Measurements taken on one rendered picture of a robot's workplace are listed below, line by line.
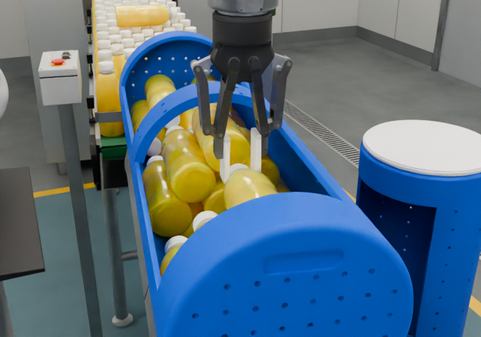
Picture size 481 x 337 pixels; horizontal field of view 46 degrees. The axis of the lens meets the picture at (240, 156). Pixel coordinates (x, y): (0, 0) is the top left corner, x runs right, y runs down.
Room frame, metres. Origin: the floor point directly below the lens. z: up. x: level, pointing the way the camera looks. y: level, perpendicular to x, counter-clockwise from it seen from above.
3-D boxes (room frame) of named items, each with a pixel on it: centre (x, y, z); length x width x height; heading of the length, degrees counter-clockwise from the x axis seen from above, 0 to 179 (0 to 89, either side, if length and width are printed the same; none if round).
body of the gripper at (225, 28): (0.72, 0.00, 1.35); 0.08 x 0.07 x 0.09; 104
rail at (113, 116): (1.50, 0.19, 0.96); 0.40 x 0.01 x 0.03; 104
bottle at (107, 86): (1.50, 0.36, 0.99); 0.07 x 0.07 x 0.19
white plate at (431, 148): (1.12, -0.40, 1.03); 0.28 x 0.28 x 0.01
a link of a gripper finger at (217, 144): (0.71, 0.04, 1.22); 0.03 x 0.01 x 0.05; 104
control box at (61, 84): (1.56, 0.51, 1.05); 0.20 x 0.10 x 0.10; 14
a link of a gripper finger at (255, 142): (0.73, -0.02, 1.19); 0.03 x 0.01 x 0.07; 14
